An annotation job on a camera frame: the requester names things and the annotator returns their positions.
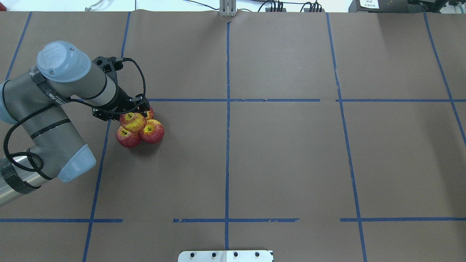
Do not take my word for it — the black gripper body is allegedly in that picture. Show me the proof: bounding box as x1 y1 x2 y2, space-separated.
92 56 149 121

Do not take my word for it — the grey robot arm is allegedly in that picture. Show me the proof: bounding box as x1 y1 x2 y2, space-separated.
1 40 150 206

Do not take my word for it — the red yellow apple back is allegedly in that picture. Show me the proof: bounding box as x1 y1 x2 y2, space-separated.
115 126 142 148

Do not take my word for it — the black box with label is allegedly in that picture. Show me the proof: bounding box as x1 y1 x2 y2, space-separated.
348 0 409 13

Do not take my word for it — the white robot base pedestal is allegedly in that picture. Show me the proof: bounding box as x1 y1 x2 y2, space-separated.
178 249 274 262

